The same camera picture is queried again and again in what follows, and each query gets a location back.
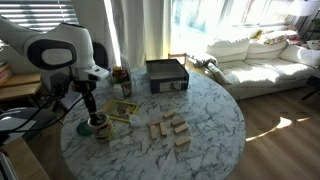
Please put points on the grey padded seat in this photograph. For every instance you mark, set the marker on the grey padded seat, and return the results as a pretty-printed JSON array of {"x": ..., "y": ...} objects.
[{"x": 20, "y": 121}]

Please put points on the black chair back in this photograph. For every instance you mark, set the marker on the black chair back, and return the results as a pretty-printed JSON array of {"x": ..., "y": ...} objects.
[{"x": 100, "y": 55}]

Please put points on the white window blinds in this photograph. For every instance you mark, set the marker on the white window blinds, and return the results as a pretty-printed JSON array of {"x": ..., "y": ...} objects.
[{"x": 36, "y": 13}]

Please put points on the small wooden chair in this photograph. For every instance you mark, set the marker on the small wooden chair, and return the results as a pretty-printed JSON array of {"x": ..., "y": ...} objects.
[{"x": 178, "y": 57}]

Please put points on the black coffee table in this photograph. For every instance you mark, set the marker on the black coffee table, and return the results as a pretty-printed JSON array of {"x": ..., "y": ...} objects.
[{"x": 313, "y": 83}]

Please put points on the tin can yellow label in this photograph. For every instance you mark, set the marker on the tin can yellow label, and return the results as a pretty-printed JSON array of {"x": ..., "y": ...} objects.
[{"x": 104, "y": 124}]

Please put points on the white curtain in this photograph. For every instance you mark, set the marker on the white curtain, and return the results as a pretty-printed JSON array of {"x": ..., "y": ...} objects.
[{"x": 140, "y": 30}]

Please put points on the small white cup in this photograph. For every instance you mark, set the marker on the small white cup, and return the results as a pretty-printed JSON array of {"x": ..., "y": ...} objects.
[{"x": 134, "y": 121}]

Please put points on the white sofa pillow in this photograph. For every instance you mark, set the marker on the white sofa pillow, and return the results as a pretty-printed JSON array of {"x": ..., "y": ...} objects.
[{"x": 218, "y": 74}]

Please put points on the white throw blanket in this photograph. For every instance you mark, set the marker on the white throw blanket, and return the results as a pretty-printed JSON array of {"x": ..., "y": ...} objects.
[{"x": 201, "y": 60}]

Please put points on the dark blue cardboard box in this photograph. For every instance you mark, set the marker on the dark blue cardboard box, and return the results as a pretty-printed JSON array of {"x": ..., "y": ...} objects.
[{"x": 166, "y": 80}]

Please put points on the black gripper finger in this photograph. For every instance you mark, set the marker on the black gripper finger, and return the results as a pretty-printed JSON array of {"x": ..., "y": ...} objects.
[
  {"x": 88, "y": 106},
  {"x": 95, "y": 113}
]

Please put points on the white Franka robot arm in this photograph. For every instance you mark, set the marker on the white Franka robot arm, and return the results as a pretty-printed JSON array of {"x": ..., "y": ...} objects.
[{"x": 60, "y": 50}]

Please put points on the colourful patterned pillow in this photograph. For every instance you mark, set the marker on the colourful patterned pillow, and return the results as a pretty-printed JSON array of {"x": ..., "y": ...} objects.
[{"x": 275, "y": 39}]

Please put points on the stack of books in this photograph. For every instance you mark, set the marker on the stack of books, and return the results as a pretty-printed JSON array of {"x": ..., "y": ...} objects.
[{"x": 4, "y": 73}]

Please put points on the white sofa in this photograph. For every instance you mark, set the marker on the white sofa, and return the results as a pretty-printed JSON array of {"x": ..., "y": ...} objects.
[{"x": 263, "y": 71}]

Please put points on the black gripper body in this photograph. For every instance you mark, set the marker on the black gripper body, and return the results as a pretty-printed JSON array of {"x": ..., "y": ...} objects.
[{"x": 83, "y": 87}]

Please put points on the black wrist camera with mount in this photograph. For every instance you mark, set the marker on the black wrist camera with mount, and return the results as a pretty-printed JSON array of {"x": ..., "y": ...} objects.
[{"x": 61, "y": 85}]

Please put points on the round green lid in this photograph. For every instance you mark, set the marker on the round green lid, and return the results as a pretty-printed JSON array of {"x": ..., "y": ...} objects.
[{"x": 82, "y": 129}]

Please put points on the wooden side shelf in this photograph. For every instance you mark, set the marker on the wooden side shelf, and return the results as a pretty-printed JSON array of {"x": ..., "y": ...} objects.
[{"x": 20, "y": 85}]

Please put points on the white lamp shade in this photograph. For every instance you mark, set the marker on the white lamp shade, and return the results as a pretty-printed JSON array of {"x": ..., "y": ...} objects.
[{"x": 305, "y": 6}]

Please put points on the yellow lid jar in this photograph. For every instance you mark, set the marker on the yellow lid jar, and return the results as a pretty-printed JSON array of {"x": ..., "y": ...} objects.
[{"x": 116, "y": 70}]

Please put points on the wooden block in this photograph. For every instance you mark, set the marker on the wooden block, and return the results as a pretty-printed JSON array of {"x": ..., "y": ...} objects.
[
  {"x": 182, "y": 140},
  {"x": 155, "y": 122},
  {"x": 177, "y": 122},
  {"x": 169, "y": 114},
  {"x": 163, "y": 129},
  {"x": 153, "y": 131},
  {"x": 181, "y": 128}
]

